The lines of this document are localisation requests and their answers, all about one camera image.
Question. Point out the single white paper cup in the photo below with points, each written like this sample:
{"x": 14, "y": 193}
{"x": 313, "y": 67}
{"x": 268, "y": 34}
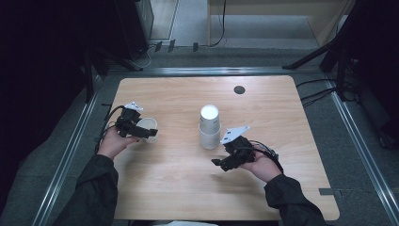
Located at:
{"x": 149, "y": 123}

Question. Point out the person's right hand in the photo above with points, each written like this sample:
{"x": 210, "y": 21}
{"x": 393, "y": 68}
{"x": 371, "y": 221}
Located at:
{"x": 265, "y": 168}

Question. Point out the black cabinet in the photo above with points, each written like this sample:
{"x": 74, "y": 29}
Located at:
{"x": 131, "y": 25}

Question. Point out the metal floor rail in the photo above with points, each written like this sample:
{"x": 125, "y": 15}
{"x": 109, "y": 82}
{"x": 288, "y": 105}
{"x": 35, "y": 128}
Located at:
{"x": 62, "y": 163}
{"x": 204, "y": 71}
{"x": 360, "y": 141}

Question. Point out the small dark floor bracket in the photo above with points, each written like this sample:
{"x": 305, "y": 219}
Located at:
{"x": 158, "y": 46}
{"x": 195, "y": 47}
{"x": 171, "y": 45}

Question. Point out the black tripod stand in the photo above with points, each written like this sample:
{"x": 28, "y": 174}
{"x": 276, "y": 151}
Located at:
{"x": 306, "y": 58}

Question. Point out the dark round table grommet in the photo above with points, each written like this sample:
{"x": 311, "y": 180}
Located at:
{"x": 239, "y": 89}

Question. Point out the grey tape strip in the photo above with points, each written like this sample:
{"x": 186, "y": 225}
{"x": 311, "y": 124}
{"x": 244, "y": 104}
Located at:
{"x": 326, "y": 191}

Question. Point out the stack of white paper cups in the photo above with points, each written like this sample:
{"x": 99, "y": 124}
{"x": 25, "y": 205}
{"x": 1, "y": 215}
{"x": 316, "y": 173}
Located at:
{"x": 209, "y": 132}

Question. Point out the light wooden furniture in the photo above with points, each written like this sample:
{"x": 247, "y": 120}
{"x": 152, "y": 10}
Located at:
{"x": 326, "y": 22}

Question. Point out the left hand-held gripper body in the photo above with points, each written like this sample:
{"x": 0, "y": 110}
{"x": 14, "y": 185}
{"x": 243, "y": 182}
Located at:
{"x": 127, "y": 121}

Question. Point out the black upright stand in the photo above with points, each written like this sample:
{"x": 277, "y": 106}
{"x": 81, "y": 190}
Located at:
{"x": 89, "y": 75}

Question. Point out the person's left hand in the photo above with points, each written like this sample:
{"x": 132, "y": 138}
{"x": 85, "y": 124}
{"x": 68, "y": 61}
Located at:
{"x": 111, "y": 144}

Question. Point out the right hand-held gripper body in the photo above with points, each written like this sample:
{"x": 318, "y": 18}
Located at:
{"x": 241, "y": 150}

